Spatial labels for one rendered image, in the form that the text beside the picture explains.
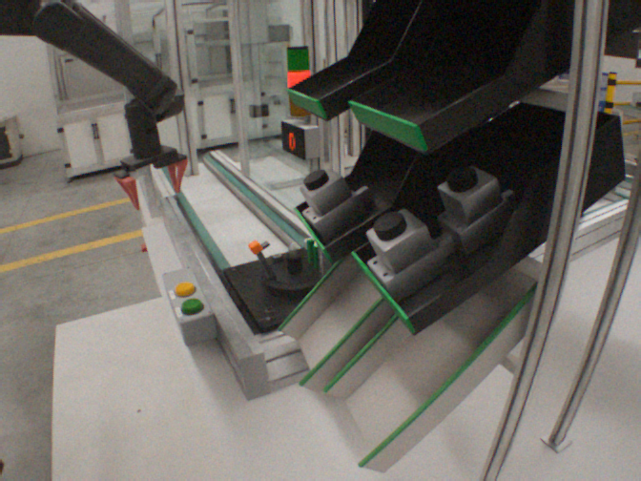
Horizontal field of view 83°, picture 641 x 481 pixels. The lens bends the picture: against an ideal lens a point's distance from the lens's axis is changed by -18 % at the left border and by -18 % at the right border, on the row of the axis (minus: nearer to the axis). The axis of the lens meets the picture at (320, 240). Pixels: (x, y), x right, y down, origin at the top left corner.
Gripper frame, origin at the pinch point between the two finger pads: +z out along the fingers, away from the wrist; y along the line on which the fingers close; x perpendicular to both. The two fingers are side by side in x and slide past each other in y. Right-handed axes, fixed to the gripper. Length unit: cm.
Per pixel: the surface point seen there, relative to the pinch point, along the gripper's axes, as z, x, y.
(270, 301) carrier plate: 17.7, -24.7, 6.6
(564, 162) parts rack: -20, -72, 2
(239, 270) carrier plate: 18.2, -10.9, 10.0
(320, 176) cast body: -13.3, -45.2, 0.8
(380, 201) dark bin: -9, -49, 7
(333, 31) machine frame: -25, 33, 94
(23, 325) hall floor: 117, 185, -37
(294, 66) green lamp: -21.0, -8.9, 32.6
